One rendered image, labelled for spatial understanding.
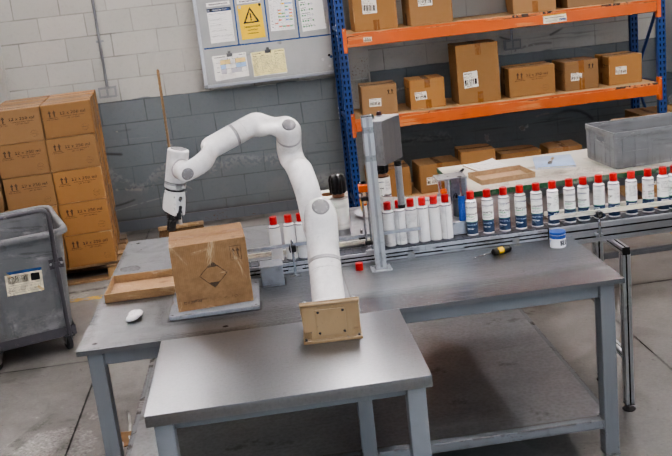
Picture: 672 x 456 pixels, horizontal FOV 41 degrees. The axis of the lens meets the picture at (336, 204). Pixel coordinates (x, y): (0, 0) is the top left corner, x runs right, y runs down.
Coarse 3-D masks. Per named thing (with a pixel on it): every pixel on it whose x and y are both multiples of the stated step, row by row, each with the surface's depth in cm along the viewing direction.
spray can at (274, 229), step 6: (270, 216) 395; (270, 222) 394; (276, 222) 394; (270, 228) 394; (276, 228) 394; (270, 234) 395; (276, 234) 394; (270, 240) 396; (276, 240) 395; (276, 252) 396; (282, 252) 398; (276, 258) 397; (282, 258) 398
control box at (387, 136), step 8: (376, 120) 374; (384, 120) 374; (392, 120) 380; (376, 128) 373; (384, 128) 374; (392, 128) 380; (376, 136) 374; (384, 136) 374; (392, 136) 380; (400, 136) 387; (376, 144) 375; (384, 144) 374; (392, 144) 380; (400, 144) 387; (376, 152) 376; (384, 152) 374; (392, 152) 381; (400, 152) 387; (376, 160) 377; (384, 160) 375; (392, 160) 381
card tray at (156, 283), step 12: (120, 276) 408; (132, 276) 408; (144, 276) 409; (156, 276) 409; (168, 276) 410; (108, 288) 392; (120, 288) 400; (132, 288) 398; (144, 288) 397; (156, 288) 384; (168, 288) 385; (108, 300) 383; (120, 300) 384
